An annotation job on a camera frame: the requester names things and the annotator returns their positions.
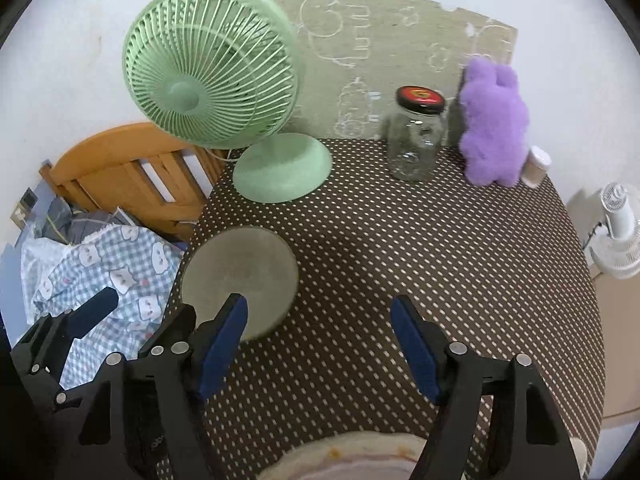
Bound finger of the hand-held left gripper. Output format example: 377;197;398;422
10;287;121;391
52;304;197;411

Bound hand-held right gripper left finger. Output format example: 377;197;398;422
77;292;249;480

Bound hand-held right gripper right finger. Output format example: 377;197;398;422
390;294;581;480

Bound grey leaf-pattern bowl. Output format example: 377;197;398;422
180;226;300;343

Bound yellow floral beaded-rim plate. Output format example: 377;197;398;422
262;432;587;480

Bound blue checked blanket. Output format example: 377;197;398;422
20;225;186;391

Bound grey-blue cloth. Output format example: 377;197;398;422
35;195;146;246

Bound brown polka dot tablecloth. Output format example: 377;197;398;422
155;137;606;480

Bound orange wooden chair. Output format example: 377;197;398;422
39;122;236;243

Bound glass jar with black lid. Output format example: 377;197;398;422
387;85;447;182

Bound small white-capped bottle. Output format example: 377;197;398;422
522;145;553;190

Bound green desk fan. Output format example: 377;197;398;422
122;0;333;204

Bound white folding fan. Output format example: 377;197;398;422
585;181;640;280

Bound purple plush toy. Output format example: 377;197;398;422
458;57;531;188

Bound wall socket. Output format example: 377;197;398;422
12;187;38;226

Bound white fan cable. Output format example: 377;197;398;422
210;147;251;163

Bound green wall poster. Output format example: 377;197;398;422
270;0;518;148

